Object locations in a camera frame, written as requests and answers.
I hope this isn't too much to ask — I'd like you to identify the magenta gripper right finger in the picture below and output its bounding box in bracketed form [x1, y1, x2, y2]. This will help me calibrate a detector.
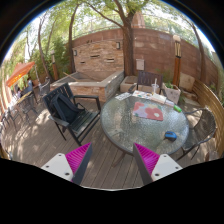
[133, 143, 182, 185]

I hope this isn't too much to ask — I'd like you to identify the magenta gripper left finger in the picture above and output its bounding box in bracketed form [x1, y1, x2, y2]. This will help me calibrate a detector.
[42, 143, 92, 185]

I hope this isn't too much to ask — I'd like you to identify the blue computer mouse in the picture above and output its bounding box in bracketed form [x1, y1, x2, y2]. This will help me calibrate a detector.
[164, 131, 177, 141]

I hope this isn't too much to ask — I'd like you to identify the colourful floral mouse pad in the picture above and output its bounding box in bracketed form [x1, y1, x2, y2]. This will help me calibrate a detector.
[133, 102, 163, 121]

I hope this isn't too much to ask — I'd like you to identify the round glass patio table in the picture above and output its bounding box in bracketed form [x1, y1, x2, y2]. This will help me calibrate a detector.
[100, 92, 190, 168]

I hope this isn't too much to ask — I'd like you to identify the black slatted patio chair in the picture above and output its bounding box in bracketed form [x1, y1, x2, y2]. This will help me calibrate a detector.
[43, 83, 101, 146]

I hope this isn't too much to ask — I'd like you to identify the black backpack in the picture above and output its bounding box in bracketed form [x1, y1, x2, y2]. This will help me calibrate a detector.
[50, 93, 83, 123]

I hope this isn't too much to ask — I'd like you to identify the green marker pen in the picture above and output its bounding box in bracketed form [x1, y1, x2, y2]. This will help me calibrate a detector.
[173, 105, 182, 113]

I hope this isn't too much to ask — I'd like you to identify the grey wicker chair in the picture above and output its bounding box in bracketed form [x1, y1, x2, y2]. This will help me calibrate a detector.
[178, 108, 216, 160]

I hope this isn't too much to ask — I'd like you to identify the open book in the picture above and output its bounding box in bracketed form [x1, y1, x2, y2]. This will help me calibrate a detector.
[133, 90, 166, 104]

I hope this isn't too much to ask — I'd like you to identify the black metal chair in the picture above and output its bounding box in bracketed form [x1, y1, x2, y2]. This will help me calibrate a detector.
[17, 93, 38, 115]

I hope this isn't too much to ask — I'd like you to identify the patterned paper sheet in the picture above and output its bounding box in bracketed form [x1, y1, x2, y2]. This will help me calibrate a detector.
[115, 92, 132, 101]

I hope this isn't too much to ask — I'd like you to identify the white planter box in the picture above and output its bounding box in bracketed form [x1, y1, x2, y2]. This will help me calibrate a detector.
[162, 83, 181, 104]

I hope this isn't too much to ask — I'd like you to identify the clear plastic cup with straw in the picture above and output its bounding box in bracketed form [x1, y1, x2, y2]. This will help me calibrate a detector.
[151, 78, 159, 95]

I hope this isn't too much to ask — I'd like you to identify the dark wooden far chair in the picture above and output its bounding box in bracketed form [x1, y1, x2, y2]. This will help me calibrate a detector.
[128, 71, 163, 93]

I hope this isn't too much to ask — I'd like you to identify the orange patio umbrella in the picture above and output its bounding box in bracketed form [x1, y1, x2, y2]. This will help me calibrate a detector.
[6, 62, 35, 87]

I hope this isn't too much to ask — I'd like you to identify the tree trunk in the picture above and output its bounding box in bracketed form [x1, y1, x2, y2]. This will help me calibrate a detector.
[83, 0, 138, 76]

